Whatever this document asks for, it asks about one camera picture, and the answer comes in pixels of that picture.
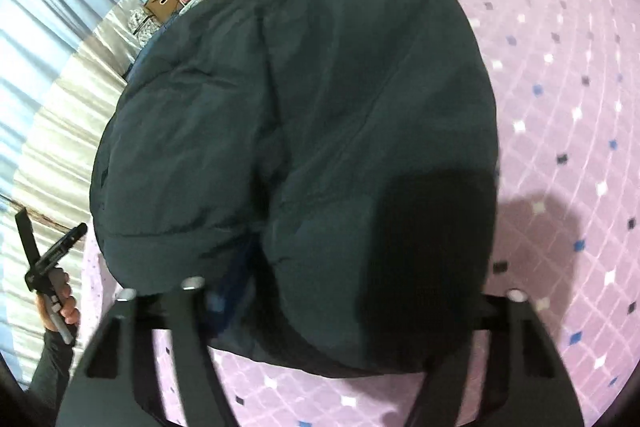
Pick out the shiny cream curtain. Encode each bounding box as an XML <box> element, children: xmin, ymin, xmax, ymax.
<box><xmin>0</xmin><ymin>0</ymin><xmax>146</xmax><ymax>383</ymax></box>

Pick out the dark padded jacket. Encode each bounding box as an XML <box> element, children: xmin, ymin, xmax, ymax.
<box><xmin>90</xmin><ymin>0</ymin><xmax>501</xmax><ymax>380</ymax></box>

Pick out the purple dotted bed sheet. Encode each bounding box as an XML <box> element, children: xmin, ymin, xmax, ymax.
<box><xmin>80</xmin><ymin>0</ymin><xmax>640</xmax><ymax>427</ymax></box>

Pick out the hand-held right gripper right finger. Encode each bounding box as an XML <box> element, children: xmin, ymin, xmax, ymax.
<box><xmin>400</xmin><ymin>289</ymin><xmax>586</xmax><ymax>427</ymax></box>

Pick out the floral cloth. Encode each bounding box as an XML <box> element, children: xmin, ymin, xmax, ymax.
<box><xmin>127</xmin><ymin>9</ymin><xmax>156</xmax><ymax>40</ymax></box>

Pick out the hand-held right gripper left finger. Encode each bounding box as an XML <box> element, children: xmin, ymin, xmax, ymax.
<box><xmin>55</xmin><ymin>249</ymin><xmax>253</xmax><ymax>427</ymax></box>

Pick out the person's left hand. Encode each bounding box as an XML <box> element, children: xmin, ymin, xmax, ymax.
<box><xmin>36</xmin><ymin>268</ymin><xmax>82</xmax><ymax>334</ymax></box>

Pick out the cardboard box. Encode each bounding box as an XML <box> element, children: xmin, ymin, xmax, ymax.
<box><xmin>145</xmin><ymin>0</ymin><xmax>182</xmax><ymax>22</ymax></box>

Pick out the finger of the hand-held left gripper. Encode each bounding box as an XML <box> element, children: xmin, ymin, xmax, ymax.
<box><xmin>37</xmin><ymin>223</ymin><xmax>88</xmax><ymax>268</ymax></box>
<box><xmin>14</xmin><ymin>208</ymin><xmax>42</xmax><ymax>268</ymax></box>

